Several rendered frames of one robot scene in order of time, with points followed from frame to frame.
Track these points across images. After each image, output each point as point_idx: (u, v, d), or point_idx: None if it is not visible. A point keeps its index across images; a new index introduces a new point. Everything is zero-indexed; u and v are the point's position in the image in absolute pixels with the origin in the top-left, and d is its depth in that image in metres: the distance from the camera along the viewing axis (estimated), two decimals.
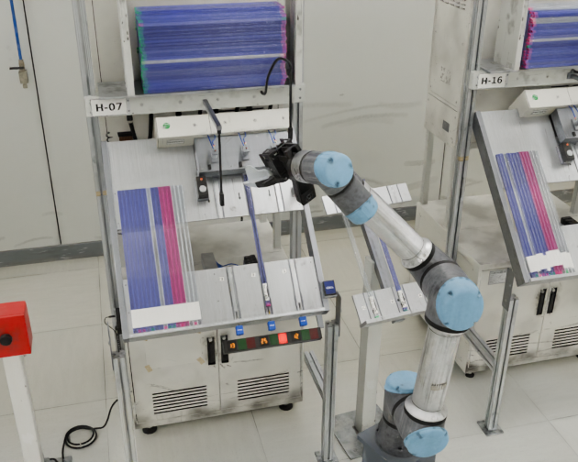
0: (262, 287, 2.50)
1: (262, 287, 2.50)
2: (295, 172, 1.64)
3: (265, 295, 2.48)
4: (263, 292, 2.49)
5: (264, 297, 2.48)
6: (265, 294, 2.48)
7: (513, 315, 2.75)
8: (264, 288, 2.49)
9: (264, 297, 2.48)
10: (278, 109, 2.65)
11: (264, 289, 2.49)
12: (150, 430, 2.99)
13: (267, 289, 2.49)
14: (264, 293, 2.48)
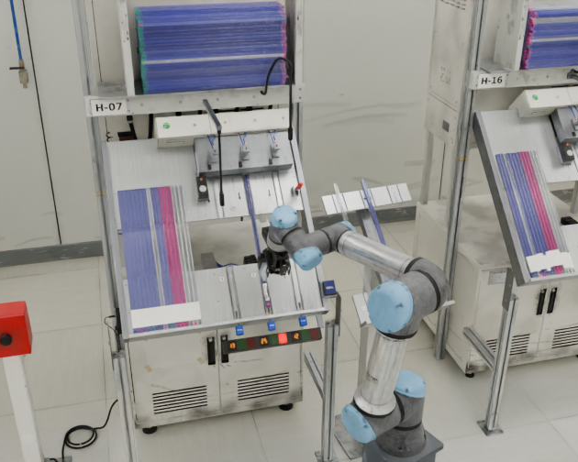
0: (262, 287, 2.50)
1: (262, 287, 2.50)
2: None
3: (265, 295, 2.48)
4: (263, 292, 2.49)
5: (264, 297, 2.48)
6: (265, 294, 2.48)
7: (513, 315, 2.75)
8: (264, 288, 2.49)
9: (264, 297, 2.48)
10: (278, 109, 2.65)
11: (264, 289, 2.49)
12: (150, 430, 2.99)
13: (267, 289, 2.49)
14: (264, 293, 2.48)
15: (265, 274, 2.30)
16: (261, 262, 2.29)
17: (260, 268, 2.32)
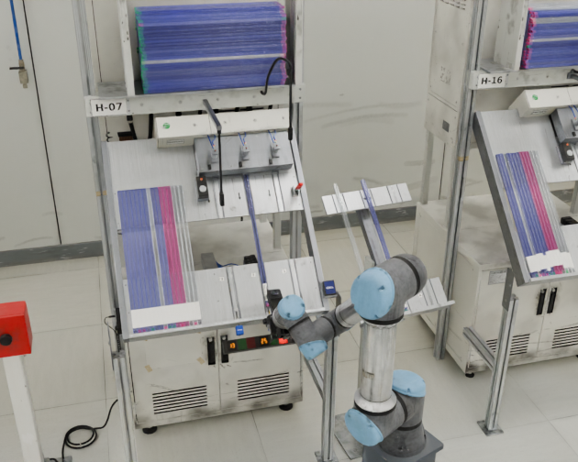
0: (262, 287, 2.50)
1: (262, 287, 2.50)
2: None
3: (265, 295, 2.48)
4: (263, 292, 2.49)
5: (264, 297, 2.48)
6: (265, 294, 2.48)
7: (513, 315, 2.75)
8: (264, 288, 2.49)
9: (264, 297, 2.48)
10: (278, 109, 2.65)
11: (264, 289, 2.49)
12: (150, 430, 2.99)
13: (267, 290, 2.49)
14: (264, 293, 2.48)
15: None
16: (266, 324, 2.35)
17: (266, 326, 2.39)
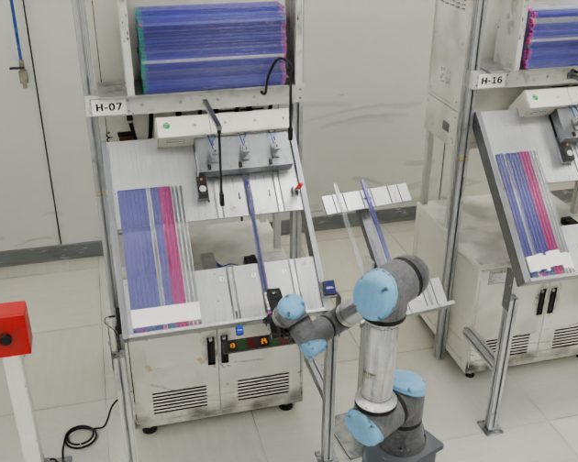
0: (264, 296, 2.48)
1: (264, 295, 2.48)
2: None
3: (267, 304, 2.47)
4: (265, 302, 2.48)
5: (266, 306, 2.47)
6: (267, 303, 2.47)
7: (513, 315, 2.75)
8: (266, 296, 2.47)
9: (266, 306, 2.47)
10: (278, 109, 2.65)
11: (266, 298, 2.47)
12: (150, 430, 2.99)
13: None
14: (266, 302, 2.47)
15: None
16: (266, 324, 2.35)
17: (266, 325, 2.38)
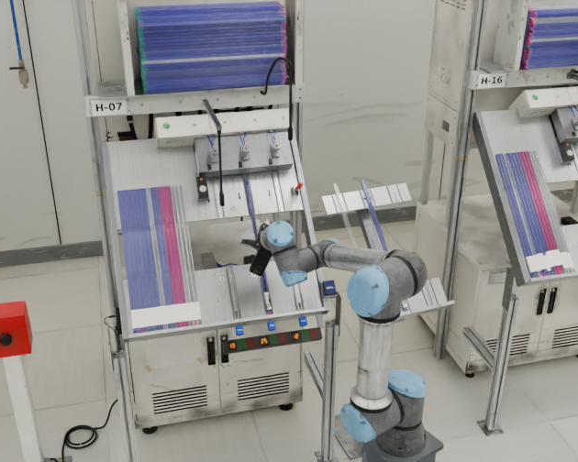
0: (264, 296, 2.48)
1: (264, 295, 2.48)
2: (263, 231, 2.23)
3: (267, 304, 2.47)
4: (265, 302, 2.48)
5: (266, 306, 2.47)
6: (267, 303, 2.47)
7: (513, 315, 2.75)
8: (266, 296, 2.47)
9: (266, 306, 2.47)
10: (278, 109, 2.65)
11: (266, 298, 2.47)
12: (150, 430, 2.99)
13: (269, 298, 2.47)
14: (266, 302, 2.47)
15: None
16: None
17: None
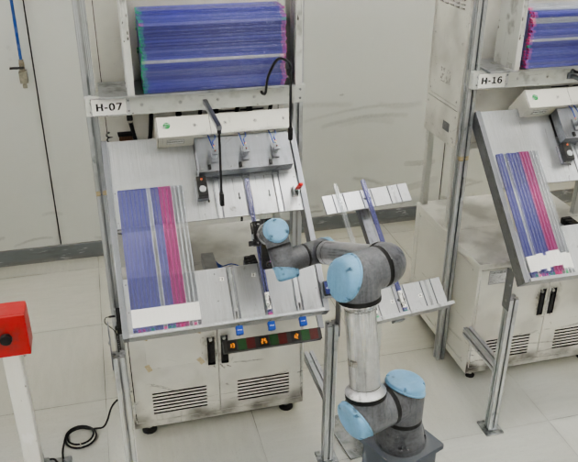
0: (264, 295, 2.48)
1: (264, 295, 2.48)
2: (259, 232, 2.32)
3: (267, 304, 2.47)
4: (265, 301, 2.48)
5: (266, 306, 2.47)
6: (267, 302, 2.47)
7: (513, 315, 2.75)
8: (266, 296, 2.47)
9: (266, 305, 2.47)
10: (278, 109, 2.65)
11: (266, 297, 2.47)
12: (150, 430, 2.99)
13: (269, 298, 2.47)
14: (266, 302, 2.47)
15: None
16: None
17: None
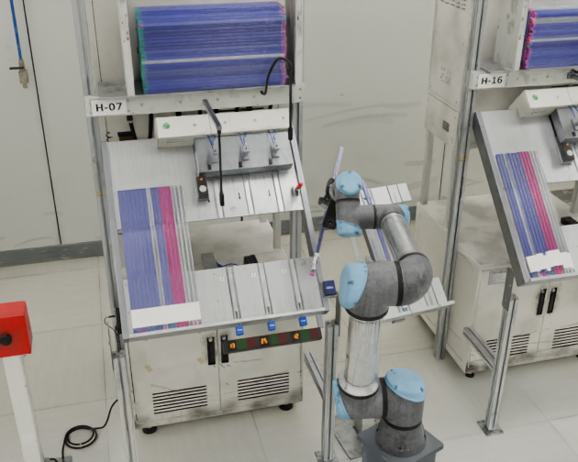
0: (314, 256, 2.43)
1: (314, 256, 2.43)
2: (332, 184, 2.29)
3: (313, 264, 2.41)
4: (312, 261, 2.43)
5: (311, 266, 2.42)
6: (313, 263, 2.42)
7: (513, 315, 2.75)
8: (315, 257, 2.43)
9: (311, 265, 2.42)
10: (278, 109, 2.65)
11: (315, 258, 2.42)
12: (150, 430, 2.99)
13: (317, 259, 2.42)
14: (313, 261, 2.42)
15: None
16: None
17: None
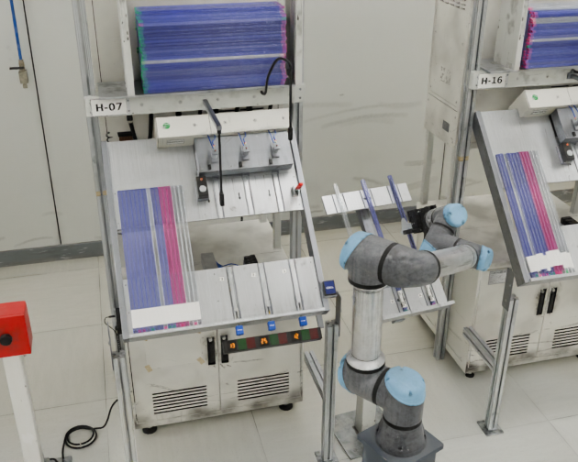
0: (425, 288, 2.54)
1: (425, 288, 2.54)
2: (428, 218, 2.38)
3: (430, 296, 2.52)
4: (427, 293, 2.53)
5: (428, 298, 2.53)
6: (429, 295, 2.52)
7: (513, 315, 2.75)
8: (427, 289, 2.53)
9: (428, 298, 2.53)
10: (278, 109, 2.65)
11: (427, 290, 2.53)
12: (150, 430, 2.99)
13: (430, 290, 2.53)
14: (428, 294, 2.52)
15: None
16: None
17: None
